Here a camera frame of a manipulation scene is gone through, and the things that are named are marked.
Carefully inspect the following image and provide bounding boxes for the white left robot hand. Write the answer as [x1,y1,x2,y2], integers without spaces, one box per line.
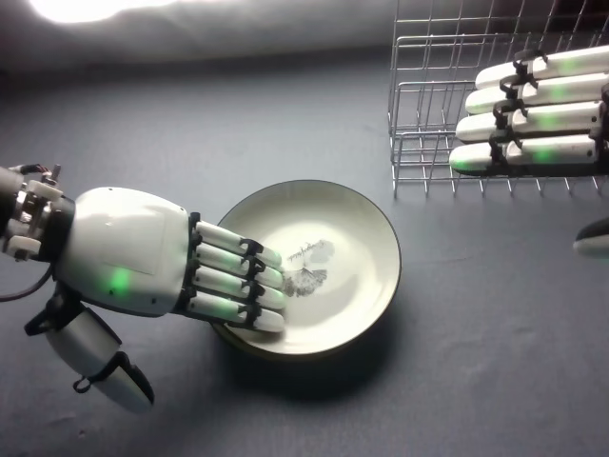
[23,186,286,414]

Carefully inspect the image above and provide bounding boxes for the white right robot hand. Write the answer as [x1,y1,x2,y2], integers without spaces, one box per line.
[449,45,609,261]

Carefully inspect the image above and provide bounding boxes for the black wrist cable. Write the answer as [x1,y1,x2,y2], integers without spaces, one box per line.
[0,261,53,302]

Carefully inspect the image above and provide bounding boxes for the chrome wire dish rack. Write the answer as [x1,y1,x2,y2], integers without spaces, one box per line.
[387,0,609,199]

